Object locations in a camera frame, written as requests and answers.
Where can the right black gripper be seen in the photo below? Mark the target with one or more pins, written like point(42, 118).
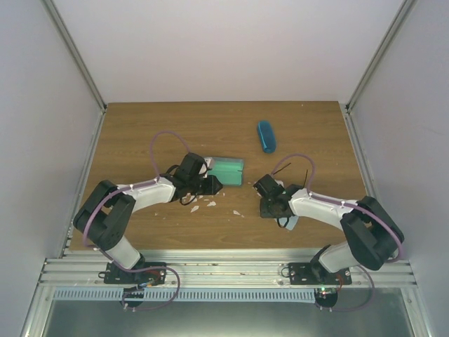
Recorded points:
point(264, 213)

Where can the blue translucent glasses case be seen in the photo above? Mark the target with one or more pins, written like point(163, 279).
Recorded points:
point(266, 136)

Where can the black round sunglasses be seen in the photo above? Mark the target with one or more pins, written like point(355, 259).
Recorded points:
point(292, 174)

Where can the aluminium rail frame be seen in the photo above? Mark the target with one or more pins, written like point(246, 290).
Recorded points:
point(217, 268)

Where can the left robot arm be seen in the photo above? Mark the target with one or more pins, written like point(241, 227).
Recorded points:
point(104, 216)

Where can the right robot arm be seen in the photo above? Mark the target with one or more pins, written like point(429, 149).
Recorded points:
point(372, 238)

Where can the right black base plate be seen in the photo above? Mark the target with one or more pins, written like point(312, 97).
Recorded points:
point(314, 274)

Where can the slotted grey cable duct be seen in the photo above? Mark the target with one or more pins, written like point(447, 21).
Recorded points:
point(188, 295)

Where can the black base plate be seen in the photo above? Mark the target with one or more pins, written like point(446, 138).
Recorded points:
point(314, 274)
point(153, 277)

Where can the light blue cloth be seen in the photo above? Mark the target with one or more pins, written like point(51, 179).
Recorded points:
point(290, 222)

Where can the grey-blue glasses case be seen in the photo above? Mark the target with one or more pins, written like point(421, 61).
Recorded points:
point(229, 171)

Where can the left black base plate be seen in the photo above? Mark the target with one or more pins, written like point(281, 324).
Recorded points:
point(153, 277)

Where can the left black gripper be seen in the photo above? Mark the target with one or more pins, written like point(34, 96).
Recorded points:
point(212, 187)

